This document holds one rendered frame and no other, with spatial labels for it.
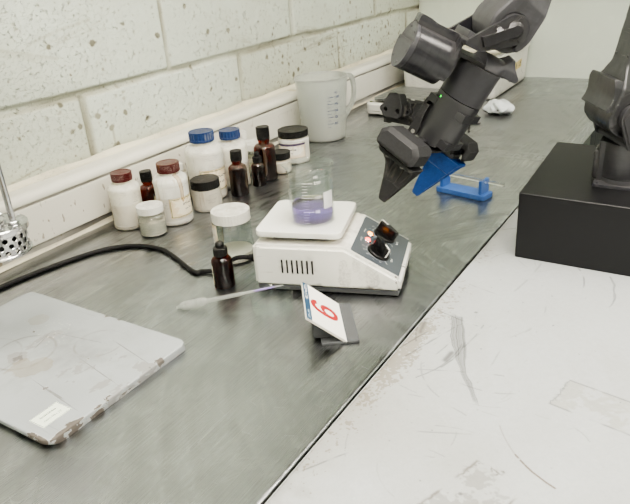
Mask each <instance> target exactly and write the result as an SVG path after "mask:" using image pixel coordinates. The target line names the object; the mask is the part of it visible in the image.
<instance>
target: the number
mask: <svg viewBox="0 0 630 504"><path fill-rule="evenodd" d="M308 292H309V299H310V306H311V313H312V319H313V320H314V321H316V322H318V323H319V324H321V325H323V326H325V327H326V328H328V329H330V330H331V331H333V332H335V333H336V334H338V335H340V336H341V337H343V335H342V331H341V326H340V322H339V317H338V312H337V308H336V303H335V302H334V301H332V300H331V299H329V298H327V297H326V296H324V295H322V294H321V293H319V292H318V291H316V290H314V289H313V288H311V287H309V286H308Z"/></svg>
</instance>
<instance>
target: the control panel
mask: <svg viewBox="0 0 630 504"><path fill-rule="evenodd" d="M378 225H379V223H378V222H376V221H374V220H373V219H371V218H369V217H367V216H366V217H365V218H364V221H363V223H362V225H361V227H360V229H359V231H358V234H357V236H356V238H355V240H354V242H353V244H352V247H351V250H352V251H354V252H355V253H357V254H359V255H361V256H363V257H364V258H366V259H368V260H370V261H371V262H373V263H375V264H377V265H379V266H380V267H382V268H384V269H386V270H387V271H389V272H391V273H393V274H395V275H396V276H399V274H400V271H401V267H402V264H403V260H404V256H405V253H406V249H407V246H408V242H409V240H408V239H406V238H405V237H403V236H401V235H399V234H398V236H397V237H396V239H395V241H394V243H387V242H386V243H387V245H388V246H389V248H390V249H391V252H390V253H389V256H390V257H389V259H388V260H387V261H382V260H379V259H377V258H375V257H374V256H372V255H371V254H370V252H369V251H368V246H369V245H370V244H373V243H374V241H375V240H376V238H377V236H376V234H375V232H374V231H375V229H376V228H377V227H378ZM368 232H372V233H373V235H370V234H368ZM366 237H368V238H370V240H371V241H367V240H366V239H365V238H366Z"/></svg>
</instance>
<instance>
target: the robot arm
mask: <svg viewBox="0 0 630 504"><path fill-rule="evenodd" d="M551 1H552V0H484V1H483V2H481V3H480V4H479V5H478V7H477V8H476V10H475V12H474V13H473V14H472V15H471V16H469V17H467V18H465V19H463V20H462V21H460V22H458V23H456V24H455V25H453V26H451V27H449V28H447V27H445V26H443V25H441V24H439V23H437V22H436V21H435V20H434V19H432V18H431V17H429V16H427V15H425V14H423V13H421V12H418V13H417V15H416V17H415V19H414V21H412V22H411V23H410V24H409V25H408V26H407V27H406V28H405V30H404V31H403V33H402V34H400V35H399V36H398V38H397V41H396V43H395V45H394V48H393V51H392V55H391V65H392V66H394V67H396V68H398V69H400V70H403V71H405V72H407V73H409V74H411V75H413V76H415V77H417V78H419V79H422V80H424V81H426V82H428V83H430V84H435V83H437V82H438V81H443V84H442V86H441V87H440V89H439V91H438V92H431V93H430V95H429V96H428V97H425V98H424V101H420V100H415V99H409V98H406V95H405V94H398V93H396V92H395V93H389V94H388V96H387V97H386V98H384V102H383V104H381V105H380V110H381V111H382V114H383V116H384V122H387V123H391V122H394V123H399V124H404V125H409V126H410V127H409V129H406V128H405V127H404V126H389V127H385V128H382V130H381V131H380V133H379V135H378V137H377V142H378V143H379V150H380V151H381V152H382V153H383V154H384V158H385V169H384V174H383V179H382V183H381V188H380V192H379V199H380V200H381V201H383V202H386V201H387V200H389V199H390V198H391V197H392V196H394V195H395V194H396V193H397V192H399V191H400V190H401V189H402V188H403V187H405V186H406V185H407V184H408V183H409V182H411V181H412V180H413V179H414V178H415V177H417V176H418V175H419V176H418V178H417V180H416V183H415V185H414V188H413V190H412V192H413V193H414V194H415V195H416V196H419V195H420V194H422V193H423V192H425V191H426V190H428V189H429V188H431V187H432V186H434V185H435V184H437V183H438V182H440V181H442V180H443V179H445V178H446V177H448V176H449V175H451V174H453V173H454V172H456V171H457V170H459V169H460V168H462V167H465V166H466V164H465V163H464V161H472V160H474V158H475V157H476V155H477V154H478V152H479V149H478V143H477V142H476V141H475V140H473V139H472V138H470V137H469V136H468V135H466V134H465V132H466V131H467V129H468V127H469V126H470V124H477V123H478V121H479V120H480V118H481V117H480V116H479V115H477V114H478V112H479V110H480V109H481V107H482V106H483V104H484V103H485V101H486V99H487V98H488V96H489V95H490V93H491V92H492V90H493V89H494V87H495V86H496V84H497V82H498V81H499V79H500V78H502V79H503V78H504V79H506V80H508V82H512V83H514V84H515V83H517V82H518V77H517V73H516V68H515V64H516V61H515V60H514V59H513V58H512V57H511V56H510V55H508V56H506V57H502V58H498V57H496V56H494V55H492V54H490V53H488V52H486V51H490V50H496V51H498V52H501V53H506V54H508V53H514V52H519V51H521V50H522V49H523V48H524V47H526V46H527V45H528V44H529V42H530V41H531V40H532V38H533V37H534V35H535V33H536V32H537V30H538V29H539V27H540V26H541V24H542V23H543V21H544V20H545V18H546V15H547V12H548V10H549V7H550V4H551ZM464 45H466V46H468V47H470V48H472V49H474V50H476V52H475V53H472V52H469V51H467V50H465V49H463V48H462V47H463V46H464ZM581 99H582V100H584V101H585V105H584V112H585V113H586V115H587V117H588V119H589V120H590V121H592V122H593V125H594V129H595V131H596V132H598V133H600V134H602V135H603V137H602V138H601V140H600V144H598V145H597V147H596V149H595V151H594V152H593V153H594V160H593V168H592V172H591V174H592V177H593V178H595V179H594V181H593V184H592V186H594V187H600V188H609V189H617V190H625V191H630V5H629V8H628V11H627V14H626V18H625V21H624V24H623V27H622V30H621V34H620V37H619V40H618V43H617V46H616V50H615V53H614V56H613V58H612V60H611V61H610V62H609V63H608V64H607V66H606V67H605V68H604V69H603V70H602V71H601V72H600V71H597V70H592V71H591V73H590V75H589V81H588V87H587V89H586V92H585V93H584V95H583V96H582V98H581ZM415 135H418V136H419V137H417V136H415ZM461 155H462V157H461V160H460V159H459V157H460V156H461ZM421 166H423V168H422V169H421V168H420V167H421Z"/></svg>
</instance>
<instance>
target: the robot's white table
mask: <svg viewBox="0 0 630 504"><path fill-rule="evenodd" d="M517 218H518V208H517V209H516V210H515V212H514V213H513V214H512V215H511V216H510V217H509V219H508V220H507V221H506V222H505V223H504V224H503V226H502V227H501V228H500V229H499V230H498V231H497V233H496V234H495V235H494V236H493V237H492V238H491V240H490V241H489V242H488V243H487V244H486V245H485V247H484V248H483V249H482V250H481V251H480V252H479V254H478V255H477V256H476V257H475V258H474V259H473V261H472V262H471V263H470V264H469V265H468V266H467V268H466V269H465V270H464V271H463V272H462V273H461V275H460V276H459V277H458V278H457V279H456V280H455V282H454V283H453V284H452V285H451V286H450V287H449V289H448V290H447V291H446V292H445V293H444V294H443V296H442V297H441V298H440V299H439V300H438V302H437V303H436V304H435V305H434V306H433V307H432V309H431V310H430V311H429V312H428V313H427V314H426V316H425V317H424V318H423V319H422V320H421V321H420V323H419V324H418V325H417V326H416V327H415V328H414V330H413V331H412V332H411V333H410V334H409V335H408V337H407V338H406V339H405V340H404V341H403V342H402V344H401V345H400V346H399V347H398V348H397V349H396V351H395V352H394V353H393V354H392V355H391V356H390V358H389V359H388V360H387V361H386V362H385V363H384V365H383V366H382V367H381V368H380V369H379V370H378V372H377V373H376V374H375V375H374V376H373V377H372V379H371V380H370V381H369V382H368V383H367V384H366V386H365V387H364V388H363V389H362V390H361V391H360V393H359V394H358V395H357V396H356V397H355V398H354V400H353V401H352V402H351V403H350V404H349V405H348V407H347V408H346V409H345V410H344V411H343V412H342V414H341V415H340V416H339V417H338V418H337V419H336V421H335V422H334V423H333V424H332V425H331V426H330V428H329V429H328V430H327V431H326V432H325V434H324V435H323V436H322V437H321V438H320V439H319V441H318V442H317V443H316V444H315V445H314V446H313V448H312V449H311V450H310V451H309V452H308V453H307V455H306V456H305V457H304V458H303V459H302V460H301V462H300V463H299V464H298V465H297V466H296V467H295V469H294V470H293V471H292V472H291V473H290V474H289V476H288V477H287V478H286V479H285V480H284V481H283V483H282V484H281V485H280V486H279V487H278V488H277V490H276V491H275V492H274V493H273V494H272V495H271V497H270V498H269V499H268V500H267V501H266V502H265V504H630V277H629V276H624V275H618V274H612V273H606V272H601V271H595V270H589V269H584V268H578V267H572V266H566V265H561V264H555V263H549V262H543V261H538V260H532V259H526V258H521V257H515V247H516V232H517Z"/></svg>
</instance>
